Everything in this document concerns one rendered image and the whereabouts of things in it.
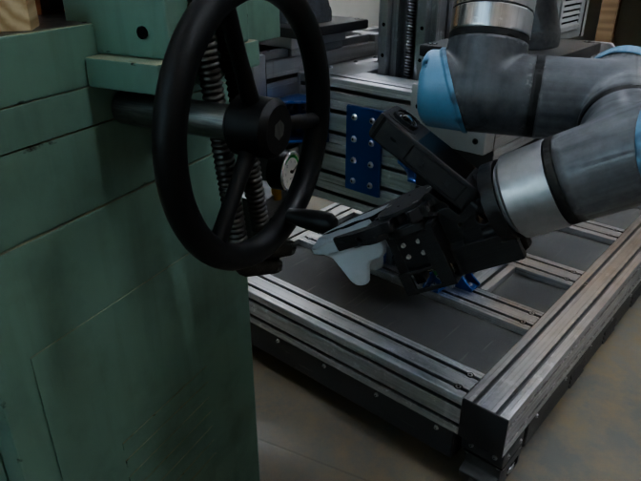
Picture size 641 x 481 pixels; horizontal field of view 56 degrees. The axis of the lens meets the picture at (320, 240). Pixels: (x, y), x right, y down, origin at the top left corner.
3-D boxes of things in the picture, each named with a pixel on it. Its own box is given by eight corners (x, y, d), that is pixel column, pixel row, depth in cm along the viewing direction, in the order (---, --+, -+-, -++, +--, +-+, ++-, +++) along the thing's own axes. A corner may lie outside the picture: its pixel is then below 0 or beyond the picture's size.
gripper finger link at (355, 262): (320, 302, 63) (396, 280, 57) (295, 251, 62) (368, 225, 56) (334, 287, 65) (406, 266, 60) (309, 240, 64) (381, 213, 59)
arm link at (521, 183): (533, 153, 46) (549, 127, 53) (478, 174, 49) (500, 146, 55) (570, 240, 47) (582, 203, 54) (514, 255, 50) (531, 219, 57)
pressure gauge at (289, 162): (282, 209, 91) (281, 157, 88) (261, 204, 93) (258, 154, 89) (302, 195, 96) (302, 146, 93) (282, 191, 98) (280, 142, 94)
